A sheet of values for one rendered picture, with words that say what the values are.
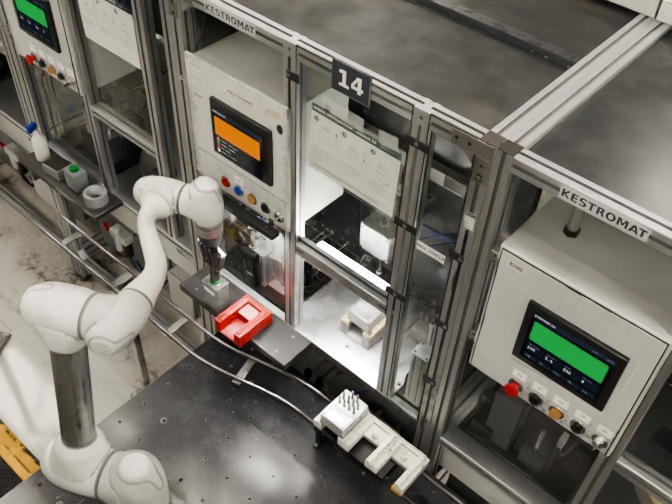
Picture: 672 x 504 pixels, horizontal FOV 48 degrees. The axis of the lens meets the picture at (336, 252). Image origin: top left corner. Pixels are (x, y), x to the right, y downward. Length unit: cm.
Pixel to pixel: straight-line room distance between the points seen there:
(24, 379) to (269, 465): 160
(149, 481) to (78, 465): 22
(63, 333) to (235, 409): 88
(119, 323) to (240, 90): 72
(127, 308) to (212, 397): 86
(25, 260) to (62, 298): 234
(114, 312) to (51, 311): 16
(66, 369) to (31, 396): 161
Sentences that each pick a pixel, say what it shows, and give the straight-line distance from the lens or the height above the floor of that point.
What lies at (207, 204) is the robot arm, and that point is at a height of 143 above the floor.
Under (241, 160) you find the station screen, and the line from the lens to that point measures 231.
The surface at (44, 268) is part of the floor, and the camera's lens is 435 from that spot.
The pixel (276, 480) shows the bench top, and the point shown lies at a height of 68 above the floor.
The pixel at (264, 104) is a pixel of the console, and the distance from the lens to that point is 213.
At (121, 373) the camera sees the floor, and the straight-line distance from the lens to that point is 379.
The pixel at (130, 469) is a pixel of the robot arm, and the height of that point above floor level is 95.
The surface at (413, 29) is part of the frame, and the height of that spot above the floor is 201.
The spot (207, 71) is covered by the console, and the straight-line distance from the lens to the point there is 228.
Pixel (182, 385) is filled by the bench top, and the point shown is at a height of 68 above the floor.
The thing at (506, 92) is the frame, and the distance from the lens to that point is 189.
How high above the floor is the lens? 302
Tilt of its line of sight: 45 degrees down
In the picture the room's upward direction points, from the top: 3 degrees clockwise
